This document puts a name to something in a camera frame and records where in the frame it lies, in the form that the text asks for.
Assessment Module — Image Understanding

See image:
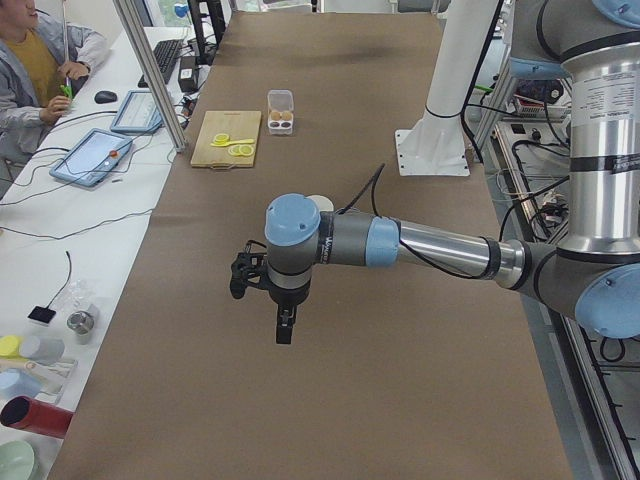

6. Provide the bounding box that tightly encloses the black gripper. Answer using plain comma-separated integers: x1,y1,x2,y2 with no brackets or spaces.
269,285,306,345

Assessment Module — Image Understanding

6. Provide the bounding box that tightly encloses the clear plastic egg box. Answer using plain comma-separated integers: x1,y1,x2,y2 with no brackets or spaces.
267,89,294,135

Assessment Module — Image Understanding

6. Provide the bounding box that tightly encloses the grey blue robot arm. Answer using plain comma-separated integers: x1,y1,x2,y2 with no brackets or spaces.
265,1,639,344

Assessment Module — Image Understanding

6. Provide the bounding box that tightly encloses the white bowl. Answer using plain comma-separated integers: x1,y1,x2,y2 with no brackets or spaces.
307,194,335,212

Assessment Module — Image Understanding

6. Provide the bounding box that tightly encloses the lemon slice bottom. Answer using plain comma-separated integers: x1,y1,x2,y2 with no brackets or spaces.
237,144,255,157

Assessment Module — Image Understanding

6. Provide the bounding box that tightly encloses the wooden cutting board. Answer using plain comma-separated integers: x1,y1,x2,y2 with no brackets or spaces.
190,111,262,169

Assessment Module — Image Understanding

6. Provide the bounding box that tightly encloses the metal cup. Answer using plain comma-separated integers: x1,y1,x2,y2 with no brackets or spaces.
66,303,100,345

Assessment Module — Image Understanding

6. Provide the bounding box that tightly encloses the grey cup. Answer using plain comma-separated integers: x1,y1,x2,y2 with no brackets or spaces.
19,336,65,365

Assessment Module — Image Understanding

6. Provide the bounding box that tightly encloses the blue tablet far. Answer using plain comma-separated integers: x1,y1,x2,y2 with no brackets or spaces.
110,89,162,135

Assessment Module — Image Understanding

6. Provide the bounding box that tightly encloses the blue tablet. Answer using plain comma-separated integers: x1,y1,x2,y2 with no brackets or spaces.
49,128,133,188
110,89,162,135

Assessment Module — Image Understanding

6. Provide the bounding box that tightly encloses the black small square pad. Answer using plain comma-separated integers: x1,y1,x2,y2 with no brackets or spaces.
27,305,56,326

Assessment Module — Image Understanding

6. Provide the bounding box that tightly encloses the blue tablet near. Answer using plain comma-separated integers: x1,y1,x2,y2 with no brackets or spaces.
49,128,133,188

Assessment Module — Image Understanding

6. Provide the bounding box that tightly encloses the black power adapter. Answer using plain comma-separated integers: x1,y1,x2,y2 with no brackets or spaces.
178,56,199,93

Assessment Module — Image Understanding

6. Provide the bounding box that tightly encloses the yellow cup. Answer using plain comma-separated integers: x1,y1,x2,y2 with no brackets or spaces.
0,335,23,359

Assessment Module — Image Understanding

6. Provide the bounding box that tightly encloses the light blue cup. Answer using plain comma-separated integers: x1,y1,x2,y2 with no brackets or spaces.
0,369,42,400

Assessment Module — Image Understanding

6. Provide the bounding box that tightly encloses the black computer mouse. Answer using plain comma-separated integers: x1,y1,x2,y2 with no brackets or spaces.
94,90,118,104

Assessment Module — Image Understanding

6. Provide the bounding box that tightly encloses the red cylinder cup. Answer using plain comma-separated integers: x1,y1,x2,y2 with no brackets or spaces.
1,396,74,439

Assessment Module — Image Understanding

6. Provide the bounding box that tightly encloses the black keyboard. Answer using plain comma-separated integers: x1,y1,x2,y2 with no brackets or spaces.
153,39,183,84

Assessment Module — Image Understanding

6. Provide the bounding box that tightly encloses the green bowl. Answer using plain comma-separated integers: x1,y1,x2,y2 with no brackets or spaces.
0,440,38,480

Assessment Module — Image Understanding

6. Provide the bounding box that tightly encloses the seated person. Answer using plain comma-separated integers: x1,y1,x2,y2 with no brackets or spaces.
1,1,108,163

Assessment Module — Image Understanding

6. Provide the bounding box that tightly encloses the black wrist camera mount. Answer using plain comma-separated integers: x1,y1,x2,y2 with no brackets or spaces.
229,240,269,299

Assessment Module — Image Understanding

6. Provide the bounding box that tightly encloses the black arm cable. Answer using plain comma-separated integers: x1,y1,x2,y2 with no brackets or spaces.
333,162,496,280

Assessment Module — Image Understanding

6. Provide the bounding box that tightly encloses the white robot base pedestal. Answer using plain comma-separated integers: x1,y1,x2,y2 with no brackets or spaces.
395,0,501,177

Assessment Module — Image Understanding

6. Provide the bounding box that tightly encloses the aluminium frame post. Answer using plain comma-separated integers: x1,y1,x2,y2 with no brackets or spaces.
113,0,187,153

